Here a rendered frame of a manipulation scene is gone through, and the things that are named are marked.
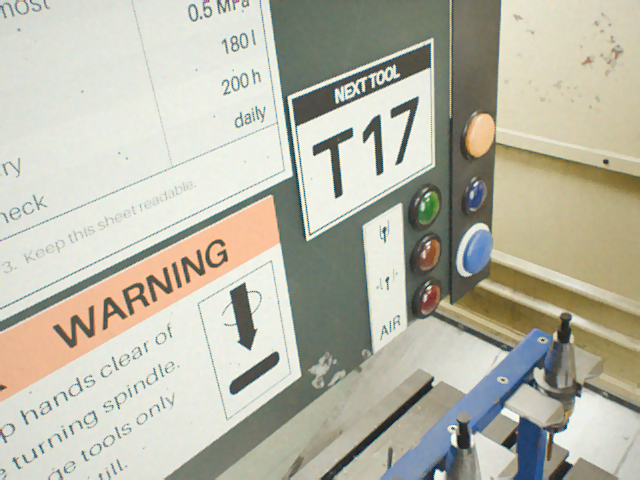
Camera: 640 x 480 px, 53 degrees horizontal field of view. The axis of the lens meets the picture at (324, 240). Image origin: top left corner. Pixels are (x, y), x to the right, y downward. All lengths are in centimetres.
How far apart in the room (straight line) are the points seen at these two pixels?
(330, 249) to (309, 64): 9
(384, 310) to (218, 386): 12
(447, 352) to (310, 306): 124
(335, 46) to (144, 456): 19
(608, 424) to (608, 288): 29
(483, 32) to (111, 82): 22
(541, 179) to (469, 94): 90
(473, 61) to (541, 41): 81
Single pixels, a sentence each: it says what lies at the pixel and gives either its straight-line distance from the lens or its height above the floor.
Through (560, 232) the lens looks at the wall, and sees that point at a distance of 130.
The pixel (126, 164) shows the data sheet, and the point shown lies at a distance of 23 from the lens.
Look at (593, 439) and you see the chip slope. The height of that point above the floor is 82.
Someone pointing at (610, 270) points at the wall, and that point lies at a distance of 129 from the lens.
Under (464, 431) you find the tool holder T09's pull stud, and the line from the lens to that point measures 73.
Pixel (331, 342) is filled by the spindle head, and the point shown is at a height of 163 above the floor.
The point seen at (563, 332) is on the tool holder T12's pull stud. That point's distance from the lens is 87.
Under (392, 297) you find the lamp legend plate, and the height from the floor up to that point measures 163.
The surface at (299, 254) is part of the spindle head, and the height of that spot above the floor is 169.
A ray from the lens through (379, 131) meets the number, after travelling 32.
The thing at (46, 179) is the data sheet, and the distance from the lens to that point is 22.
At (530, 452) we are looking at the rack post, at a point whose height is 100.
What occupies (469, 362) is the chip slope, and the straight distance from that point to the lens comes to 153.
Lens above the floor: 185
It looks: 31 degrees down
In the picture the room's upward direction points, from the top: 7 degrees counter-clockwise
